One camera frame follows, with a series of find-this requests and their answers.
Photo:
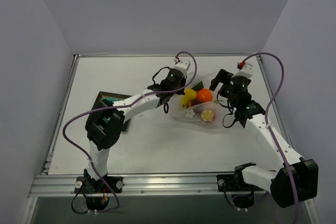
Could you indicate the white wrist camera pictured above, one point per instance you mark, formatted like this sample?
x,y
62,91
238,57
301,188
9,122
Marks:
x,y
182,65
245,69

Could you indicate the orange fake fruit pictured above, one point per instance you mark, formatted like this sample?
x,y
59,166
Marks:
x,y
204,95

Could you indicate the translucent plastic bag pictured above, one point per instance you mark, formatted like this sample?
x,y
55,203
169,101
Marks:
x,y
196,112

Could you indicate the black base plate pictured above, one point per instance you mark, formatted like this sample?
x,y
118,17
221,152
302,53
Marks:
x,y
90,186
228,182

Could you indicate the teal rectangular tray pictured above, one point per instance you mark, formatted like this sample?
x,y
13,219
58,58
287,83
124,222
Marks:
x,y
107,98

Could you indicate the red fake apple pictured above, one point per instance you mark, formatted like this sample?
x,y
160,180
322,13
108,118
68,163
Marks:
x,y
212,118

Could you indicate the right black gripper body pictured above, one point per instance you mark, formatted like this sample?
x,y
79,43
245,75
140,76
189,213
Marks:
x,y
224,77

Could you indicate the yellow fake pear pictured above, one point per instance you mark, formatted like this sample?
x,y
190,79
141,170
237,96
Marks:
x,y
189,95

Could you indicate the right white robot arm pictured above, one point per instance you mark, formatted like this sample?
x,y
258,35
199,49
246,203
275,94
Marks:
x,y
294,178

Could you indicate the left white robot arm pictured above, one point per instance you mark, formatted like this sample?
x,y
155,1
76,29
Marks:
x,y
104,127

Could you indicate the aluminium front rail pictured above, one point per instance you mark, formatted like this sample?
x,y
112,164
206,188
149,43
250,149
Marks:
x,y
146,185

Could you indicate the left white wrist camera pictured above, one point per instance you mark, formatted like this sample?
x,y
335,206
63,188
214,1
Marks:
x,y
182,65

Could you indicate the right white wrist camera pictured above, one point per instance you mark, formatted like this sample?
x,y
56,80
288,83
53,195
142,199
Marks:
x,y
245,69

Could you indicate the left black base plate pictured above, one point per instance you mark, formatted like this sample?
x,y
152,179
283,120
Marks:
x,y
90,186

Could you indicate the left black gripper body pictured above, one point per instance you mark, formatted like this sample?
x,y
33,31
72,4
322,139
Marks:
x,y
182,87

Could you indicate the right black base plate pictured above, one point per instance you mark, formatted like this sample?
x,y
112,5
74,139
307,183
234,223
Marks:
x,y
228,182

